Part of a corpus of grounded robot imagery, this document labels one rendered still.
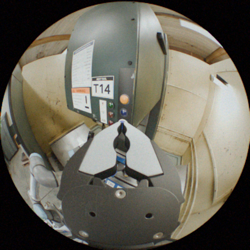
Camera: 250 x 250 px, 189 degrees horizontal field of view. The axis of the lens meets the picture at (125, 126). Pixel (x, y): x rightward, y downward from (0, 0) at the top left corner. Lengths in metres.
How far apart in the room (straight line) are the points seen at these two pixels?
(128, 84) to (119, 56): 0.09
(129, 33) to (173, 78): 1.04
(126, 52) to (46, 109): 1.35
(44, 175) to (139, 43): 0.60
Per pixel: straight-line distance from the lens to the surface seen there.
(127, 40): 0.26
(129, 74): 0.23
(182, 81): 1.24
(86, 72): 0.35
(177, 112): 1.29
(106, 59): 0.28
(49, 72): 1.46
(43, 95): 1.42
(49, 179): 0.47
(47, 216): 0.79
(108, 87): 0.26
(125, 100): 0.23
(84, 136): 1.67
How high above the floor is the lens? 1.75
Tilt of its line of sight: 33 degrees down
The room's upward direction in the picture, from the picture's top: 4 degrees clockwise
